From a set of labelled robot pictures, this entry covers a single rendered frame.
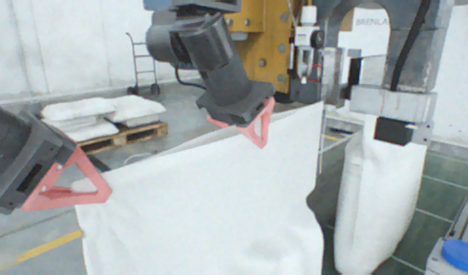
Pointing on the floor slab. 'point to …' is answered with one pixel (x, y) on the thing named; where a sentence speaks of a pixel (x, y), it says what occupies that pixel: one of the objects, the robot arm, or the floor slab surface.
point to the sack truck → (145, 86)
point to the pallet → (125, 136)
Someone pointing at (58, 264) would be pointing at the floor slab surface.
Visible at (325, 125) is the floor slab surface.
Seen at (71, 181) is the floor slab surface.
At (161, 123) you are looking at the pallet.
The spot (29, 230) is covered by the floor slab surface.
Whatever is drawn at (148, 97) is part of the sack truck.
